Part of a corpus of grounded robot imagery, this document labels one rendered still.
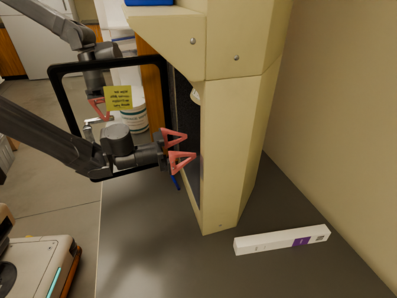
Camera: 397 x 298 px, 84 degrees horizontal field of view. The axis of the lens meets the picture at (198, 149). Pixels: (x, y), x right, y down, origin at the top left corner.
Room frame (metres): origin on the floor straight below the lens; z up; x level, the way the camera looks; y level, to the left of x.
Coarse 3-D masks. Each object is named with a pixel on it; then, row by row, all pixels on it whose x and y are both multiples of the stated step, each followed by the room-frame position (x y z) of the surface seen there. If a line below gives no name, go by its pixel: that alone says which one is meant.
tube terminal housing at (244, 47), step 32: (192, 0) 0.45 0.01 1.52; (224, 0) 0.39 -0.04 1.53; (256, 0) 0.40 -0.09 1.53; (288, 0) 0.52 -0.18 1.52; (224, 32) 0.39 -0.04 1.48; (256, 32) 0.40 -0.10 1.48; (224, 64) 0.39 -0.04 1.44; (256, 64) 0.41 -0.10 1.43; (224, 96) 0.39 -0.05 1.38; (256, 96) 0.41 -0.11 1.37; (224, 128) 0.39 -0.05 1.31; (256, 128) 0.45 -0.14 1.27; (224, 160) 0.39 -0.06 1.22; (256, 160) 0.53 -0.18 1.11; (224, 192) 0.39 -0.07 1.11; (224, 224) 0.40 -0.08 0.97
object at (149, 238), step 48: (144, 192) 0.55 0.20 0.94; (288, 192) 0.55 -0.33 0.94; (144, 240) 0.36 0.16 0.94; (192, 240) 0.36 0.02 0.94; (336, 240) 0.36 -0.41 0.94; (96, 288) 0.24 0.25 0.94; (144, 288) 0.24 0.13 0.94; (192, 288) 0.24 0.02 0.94; (240, 288) 0.24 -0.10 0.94; (288, 288) 0.24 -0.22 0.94; (336, 288) 0.24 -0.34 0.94; (384, 288) 0.24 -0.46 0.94
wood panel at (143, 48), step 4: (136, 36) 0.71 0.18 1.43; (136, 40) 0.71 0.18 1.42; (140, 40) 0.71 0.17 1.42; (144, 40) 0.71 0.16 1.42; (136, 44) 0.71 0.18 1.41; (140, 44) 0.71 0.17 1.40; (144, 44) 0.71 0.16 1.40; (148, 44) 0.72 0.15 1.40; (140, 48) 0.71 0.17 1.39; (144, 48) 0.71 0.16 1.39; (148, 48) 0.71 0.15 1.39; (152, 48) 0.72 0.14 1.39; (140, 52) 0.71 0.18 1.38; (144, 52) 0.71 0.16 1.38; (148, 52) 0.71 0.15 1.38; (152, 52) 0.72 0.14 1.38; (156, 52) 0.72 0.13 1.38; (176, 160) 0.73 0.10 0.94
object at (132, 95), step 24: (96, 72) 0.59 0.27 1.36; (120, 72) 0.61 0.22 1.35; (144, 72) 0.64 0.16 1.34; (72, 96) 0.56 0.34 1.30; (96, 96) 0.58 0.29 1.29; (120, 96) 0.61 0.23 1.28; (144, 96) 0.64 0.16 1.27; (96, 120) 0.58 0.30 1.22; (120, 120) 0.60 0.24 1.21; (144, 120) 0.63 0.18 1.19
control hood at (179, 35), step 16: (128, 16) 0.35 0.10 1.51; (144, 16) 0.35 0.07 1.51; (160, 16) 0.36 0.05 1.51; (176, 16) 0.37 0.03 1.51; (192, 16) 0.37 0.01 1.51; (144, 32) 0.35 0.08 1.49; (160, 32) 0.36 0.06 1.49; (176, 32) 0.36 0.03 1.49; (192, 32) 0.37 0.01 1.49; (160, 48) 0.36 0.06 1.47; (176, 48) 0.36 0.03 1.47; (192, 48) 0.37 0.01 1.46; (176, 64) 0.36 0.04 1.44; (192, 64) 0.37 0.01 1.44; (192, 80) 0.37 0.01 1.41
